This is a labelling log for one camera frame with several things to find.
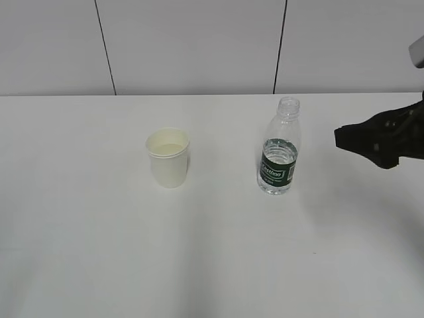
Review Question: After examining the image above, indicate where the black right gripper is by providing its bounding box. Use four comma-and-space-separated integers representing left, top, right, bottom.
334, 99, 423, 169

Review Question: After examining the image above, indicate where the clear water bottle green label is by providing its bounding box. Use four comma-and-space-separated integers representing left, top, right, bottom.
257, 97, 301, 195

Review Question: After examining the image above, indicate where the white paper cup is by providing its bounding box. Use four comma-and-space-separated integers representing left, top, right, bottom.
146, 128, 189, 188

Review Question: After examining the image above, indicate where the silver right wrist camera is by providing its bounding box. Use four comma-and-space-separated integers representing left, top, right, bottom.
408, 36, 424, 69

